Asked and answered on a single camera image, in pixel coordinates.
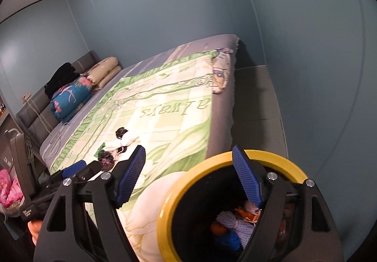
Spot blue plastic scrap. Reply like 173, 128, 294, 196
213, 231, 242, 252

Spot white charging cable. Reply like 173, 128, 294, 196
27, 100, 69, 130

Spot black clothing pile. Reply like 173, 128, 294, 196
44, 62, 81, 97

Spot black patterned plastic bag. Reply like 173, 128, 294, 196
98, 151, 115, 169

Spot blue floral folded quilt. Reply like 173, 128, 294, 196
49, 73, 93, 124

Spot orange snack wrapper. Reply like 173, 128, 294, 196
236, 206, 261, 223

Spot purple foam net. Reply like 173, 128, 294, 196
216, 200, 260, 248

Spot small orange round object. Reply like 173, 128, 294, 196
210, 221, 229, 236

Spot grey upholstered bed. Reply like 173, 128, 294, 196
15, 33, 245, 262

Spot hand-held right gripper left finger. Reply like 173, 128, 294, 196
33, 145, 147, 262

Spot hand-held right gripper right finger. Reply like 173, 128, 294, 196
232, 146, 345, 262

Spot person's left hand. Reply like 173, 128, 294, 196
29, 219, 45, 246

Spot beige stacked pillows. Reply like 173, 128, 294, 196
87, 56, 123, 91

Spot pink floral cloth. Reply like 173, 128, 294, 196
0, 169, 24, 209

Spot green floral blanket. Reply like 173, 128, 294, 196
49, 50, 218, 262

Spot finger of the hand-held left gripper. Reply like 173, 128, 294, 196
73, 161, 102, 184
61, 160, 87, 179

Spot yellow-rimmed black bucket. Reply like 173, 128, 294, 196
157, 149, 310, 262

